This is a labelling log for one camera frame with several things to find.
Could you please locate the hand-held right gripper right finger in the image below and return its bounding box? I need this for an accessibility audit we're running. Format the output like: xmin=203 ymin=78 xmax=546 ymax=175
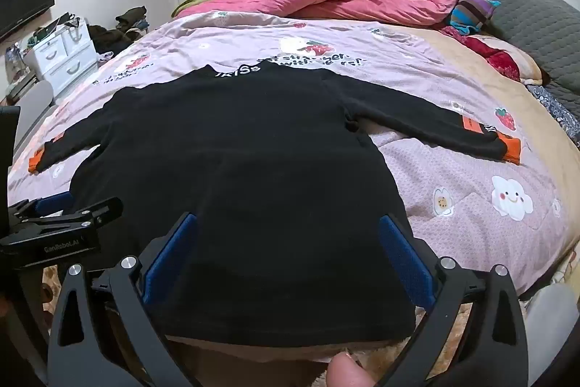
xmin=378 ymin=214 xmax=529 ymax=387

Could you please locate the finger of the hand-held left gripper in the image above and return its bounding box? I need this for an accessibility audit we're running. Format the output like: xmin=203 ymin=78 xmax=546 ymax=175
xmin=8 ymin=192 xmax=75 ymax=225
xmin=13 ymin=197 xmax=124 ymax=237

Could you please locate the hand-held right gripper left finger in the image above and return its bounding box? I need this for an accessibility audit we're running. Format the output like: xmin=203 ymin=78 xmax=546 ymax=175
xmin=46 ymin=211 xmax=200 ymax=387

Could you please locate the black sweater with orange cuffs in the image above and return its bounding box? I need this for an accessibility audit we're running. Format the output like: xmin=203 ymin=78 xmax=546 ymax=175
xmin=28 ymin=63 xmax=522 ymax=348

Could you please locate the dark clothes pile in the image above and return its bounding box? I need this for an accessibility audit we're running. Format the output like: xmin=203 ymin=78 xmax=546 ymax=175
xmin=86 ymin=5 xmax=150 ymax=52

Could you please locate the person's right hand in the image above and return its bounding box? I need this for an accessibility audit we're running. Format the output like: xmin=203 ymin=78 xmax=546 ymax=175
xmin=327 ymin=352 xmax=380 ymax=387

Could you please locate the tan fluffy clothing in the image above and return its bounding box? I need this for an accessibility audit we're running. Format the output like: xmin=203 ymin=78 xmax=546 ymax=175
xmin=41 ymin=264 xmax=481 ymax=387

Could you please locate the pink printed bed quilt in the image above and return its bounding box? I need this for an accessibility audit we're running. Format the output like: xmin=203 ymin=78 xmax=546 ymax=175
xmin=7 ymin=8 xmax=576 ymax=297

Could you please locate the white drawer chest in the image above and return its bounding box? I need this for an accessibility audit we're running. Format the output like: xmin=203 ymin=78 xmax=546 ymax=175
xmin=25 ymin=13 xmax=98 ymax=98

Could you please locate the light grey cloth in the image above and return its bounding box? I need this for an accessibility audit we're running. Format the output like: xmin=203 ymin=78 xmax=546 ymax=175
xmin=521 ymin=282 xmax=580 ymax=370

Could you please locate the beige blanket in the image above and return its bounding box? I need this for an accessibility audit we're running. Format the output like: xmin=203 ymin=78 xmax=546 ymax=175
xmin=408 ymin=26 xmax=574 ymax=174

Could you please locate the blue floral cloth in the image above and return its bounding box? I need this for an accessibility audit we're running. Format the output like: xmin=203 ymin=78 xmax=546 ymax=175
xmin=528 ymin=83 xmax=580 ymax=143

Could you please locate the red cloth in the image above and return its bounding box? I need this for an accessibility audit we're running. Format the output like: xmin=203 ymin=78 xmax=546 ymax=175
xmin=442 ymin=26 xmax=522 ymax=83

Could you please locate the striped colourful pillow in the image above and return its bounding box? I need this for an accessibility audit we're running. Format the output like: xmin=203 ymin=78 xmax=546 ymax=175
xmin=446 ymin=0 xmax=502 ymax=35

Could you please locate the grey quilted headboard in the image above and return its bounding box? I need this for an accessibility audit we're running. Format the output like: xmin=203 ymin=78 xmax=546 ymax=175
xmin=432 ymin=0 xmax=580 ymax=107

